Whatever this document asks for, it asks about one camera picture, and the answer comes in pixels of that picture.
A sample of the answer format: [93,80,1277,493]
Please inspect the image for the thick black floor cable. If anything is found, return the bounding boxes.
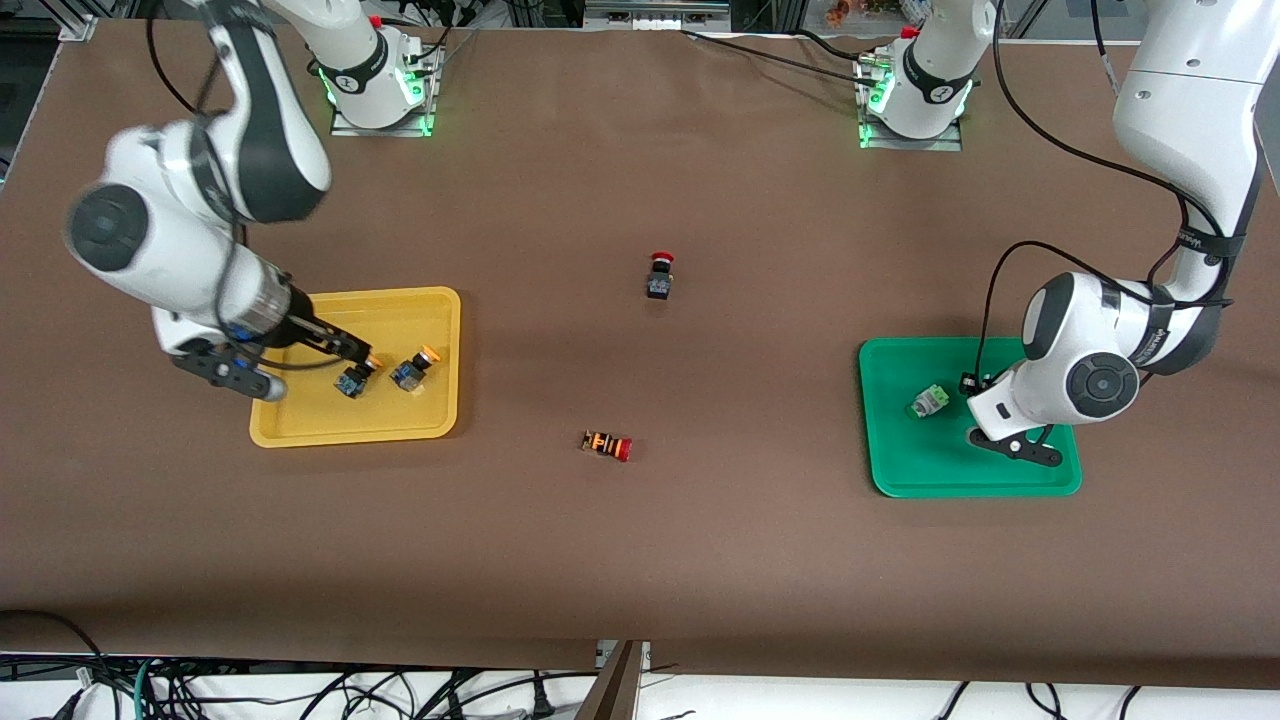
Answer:
[0,608,113,701]

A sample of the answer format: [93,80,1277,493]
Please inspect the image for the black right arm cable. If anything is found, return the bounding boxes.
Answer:
[145,0,336,373]

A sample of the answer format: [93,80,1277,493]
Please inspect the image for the green plastic tray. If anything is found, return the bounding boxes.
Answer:
[858,337,1084,499]

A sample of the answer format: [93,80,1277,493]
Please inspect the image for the long black table cable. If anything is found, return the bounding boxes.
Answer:
[680,28,883,86]

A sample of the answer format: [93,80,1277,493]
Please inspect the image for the metal table leg post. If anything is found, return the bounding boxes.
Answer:
[575,640,646,720]

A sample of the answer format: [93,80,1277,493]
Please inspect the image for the yellow button blue body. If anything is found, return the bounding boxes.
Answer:
[389,346,445,395]
[334,356,385,400]

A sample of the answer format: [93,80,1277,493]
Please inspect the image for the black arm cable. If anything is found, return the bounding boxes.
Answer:
[145,0,336,373]
[978,0,1227,381]

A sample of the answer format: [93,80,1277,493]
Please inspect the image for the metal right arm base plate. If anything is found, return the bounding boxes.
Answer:
[330,40,443,138]

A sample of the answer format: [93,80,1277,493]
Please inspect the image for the colourful background objects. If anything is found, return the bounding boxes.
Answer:
[825,0,903,27]

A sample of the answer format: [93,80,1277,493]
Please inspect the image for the black cable with plug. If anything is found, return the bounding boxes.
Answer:
[520,670,557,720]

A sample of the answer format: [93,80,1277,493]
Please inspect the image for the aluminium frame profile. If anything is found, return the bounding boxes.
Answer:
[583,0,733,31]

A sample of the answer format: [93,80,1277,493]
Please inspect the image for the yellow plastic tray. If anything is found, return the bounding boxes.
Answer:
[248,286,463,449]

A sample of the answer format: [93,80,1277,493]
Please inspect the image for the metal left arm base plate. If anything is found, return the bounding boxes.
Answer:
[855,55,964,153]

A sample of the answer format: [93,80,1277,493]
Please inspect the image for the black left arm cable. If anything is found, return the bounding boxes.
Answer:
[978,0,1227,381]

